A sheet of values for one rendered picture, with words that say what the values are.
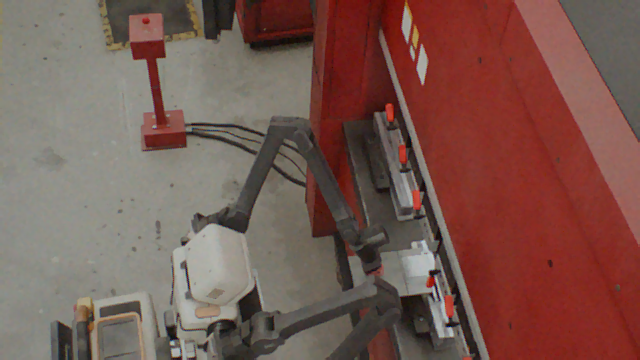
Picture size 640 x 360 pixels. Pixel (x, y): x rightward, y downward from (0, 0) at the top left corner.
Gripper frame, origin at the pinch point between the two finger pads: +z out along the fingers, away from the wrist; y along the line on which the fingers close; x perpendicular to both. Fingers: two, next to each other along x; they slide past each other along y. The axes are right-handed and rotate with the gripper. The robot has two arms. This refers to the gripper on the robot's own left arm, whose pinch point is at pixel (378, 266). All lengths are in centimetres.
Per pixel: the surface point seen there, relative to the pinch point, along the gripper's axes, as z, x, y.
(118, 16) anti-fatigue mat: 41, 143, 268
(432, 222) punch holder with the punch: -16.3, -25.6, -1.4
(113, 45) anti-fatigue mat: 39, 145, 239
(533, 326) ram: -57, -48, -63
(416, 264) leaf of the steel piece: 9.3, -11.0, 1.0
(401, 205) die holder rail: 13.3, -10.6, 29.4
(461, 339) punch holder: -11.6, -23.0, -40.1
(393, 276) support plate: 5.1, -2.9, -2.7
